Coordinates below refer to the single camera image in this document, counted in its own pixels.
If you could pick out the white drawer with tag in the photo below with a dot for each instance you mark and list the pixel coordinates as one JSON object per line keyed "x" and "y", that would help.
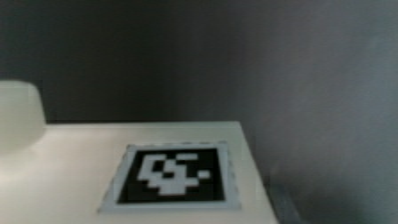
{"x": 136, "y": 173}

